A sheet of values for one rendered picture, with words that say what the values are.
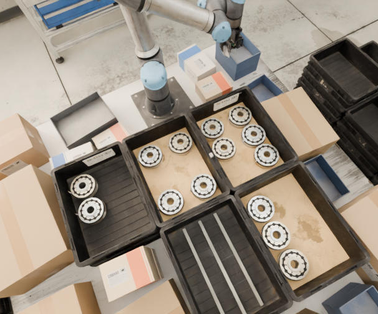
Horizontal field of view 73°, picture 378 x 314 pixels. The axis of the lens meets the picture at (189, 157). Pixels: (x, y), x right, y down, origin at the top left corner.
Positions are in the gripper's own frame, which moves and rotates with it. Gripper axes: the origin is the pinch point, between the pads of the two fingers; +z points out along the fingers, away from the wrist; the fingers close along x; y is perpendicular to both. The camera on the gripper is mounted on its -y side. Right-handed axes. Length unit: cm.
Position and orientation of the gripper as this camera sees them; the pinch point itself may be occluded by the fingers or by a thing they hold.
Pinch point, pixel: (226, 53)
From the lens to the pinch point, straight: 146.5
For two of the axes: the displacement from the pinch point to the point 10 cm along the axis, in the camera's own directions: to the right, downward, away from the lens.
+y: 5.0, 7.9, -3.6
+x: 8.7, -4.7, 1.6
